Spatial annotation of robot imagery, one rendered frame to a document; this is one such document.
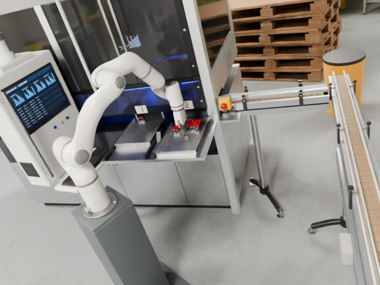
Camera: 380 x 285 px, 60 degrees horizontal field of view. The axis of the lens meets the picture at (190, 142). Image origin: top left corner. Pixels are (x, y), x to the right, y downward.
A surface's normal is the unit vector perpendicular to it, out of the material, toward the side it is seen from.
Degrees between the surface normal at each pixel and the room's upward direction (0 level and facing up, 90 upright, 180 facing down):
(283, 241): 0
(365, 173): 0
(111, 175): 90
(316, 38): 90
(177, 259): 0
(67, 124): 90
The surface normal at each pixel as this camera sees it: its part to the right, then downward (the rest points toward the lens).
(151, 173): -0.26, 0.57
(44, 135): 0.90, 0.03
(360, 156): -0.23, -0.82
